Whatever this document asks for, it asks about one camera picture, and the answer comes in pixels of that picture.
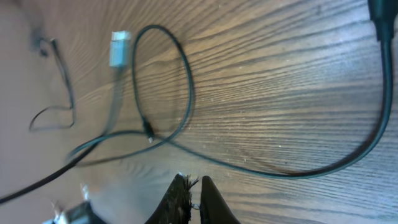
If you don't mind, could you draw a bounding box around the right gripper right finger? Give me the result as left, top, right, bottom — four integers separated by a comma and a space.
200, 175, 240, 224

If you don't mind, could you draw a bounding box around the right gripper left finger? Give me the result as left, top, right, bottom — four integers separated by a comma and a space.
145, 174, 199, 224

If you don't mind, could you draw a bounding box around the black USB cable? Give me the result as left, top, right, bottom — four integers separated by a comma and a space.
29, 37, 76, 132
63, 0, 398, 180
0, 141, 100, 206

